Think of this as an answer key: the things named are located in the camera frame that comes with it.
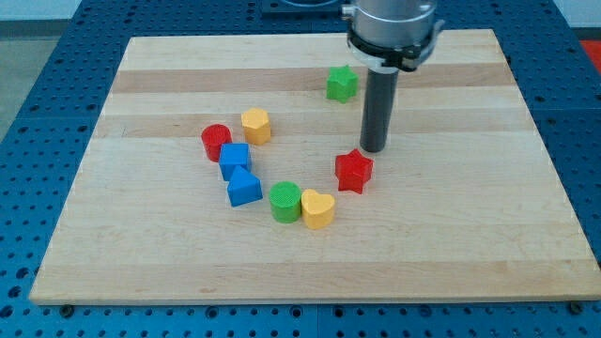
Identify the green cylinder block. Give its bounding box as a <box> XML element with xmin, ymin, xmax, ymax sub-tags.
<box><xmin>269</xmin><ymin>181</ymin><xmax>301</xmax><ymax>223</ymax></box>

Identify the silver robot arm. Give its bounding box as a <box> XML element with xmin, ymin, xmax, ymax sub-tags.
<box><xmin>341</xmin><ymin>0</ymin><xmax>444</xmax><ymax>74</ymax></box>

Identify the yellow heart block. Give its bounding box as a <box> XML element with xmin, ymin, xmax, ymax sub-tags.
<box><xmin>301</xmin><ymin>189</ymin><xmax>336</xmax><ymax>230</ymax></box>

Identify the red star block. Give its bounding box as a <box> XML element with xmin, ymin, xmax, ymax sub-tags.
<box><xmin>334</xmin><ymin>148</ymin><xmax>374</xmax><ymax>194</ymax></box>

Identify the blue triangle block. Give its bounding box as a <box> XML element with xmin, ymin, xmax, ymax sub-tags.
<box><xmin>226</xmin><ymin>166</ymin><xmax>263</xmax><ymax>207</ymax></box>

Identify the yellow hexagon block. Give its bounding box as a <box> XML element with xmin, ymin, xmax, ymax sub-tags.
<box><xmin>241</xmin><ymin>108</ymin><xmax>271</xmax><ymax>146</ymax></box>

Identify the blue cube block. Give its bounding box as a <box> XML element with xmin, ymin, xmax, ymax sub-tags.
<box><xmin>219</xmin><ymin>143</ymin><xmax>252</xmax><ymax>181</ymax></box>

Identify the wooden board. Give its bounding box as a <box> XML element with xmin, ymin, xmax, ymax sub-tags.
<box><xmin>29</xmin><ymin>29</ymin><xmax>600</xmax><ymax>306</ymax></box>

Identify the red cylinder block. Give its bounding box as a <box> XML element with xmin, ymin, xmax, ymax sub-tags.
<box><xmin>201</xmin><ymin>124</ymin><xmax>232</xmax><ymax>162</ymax></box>

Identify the green star block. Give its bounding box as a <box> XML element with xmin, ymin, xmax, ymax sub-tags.
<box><xmin>326</xmin><ymin>65</ymin><xmax>359</xmax><ymax>103</ymax></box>

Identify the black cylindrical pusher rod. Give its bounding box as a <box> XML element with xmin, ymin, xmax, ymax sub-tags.
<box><xmin>360</xmin><ymin>69</ymin><xmax>398</xmax><ymax>153</ymax></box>

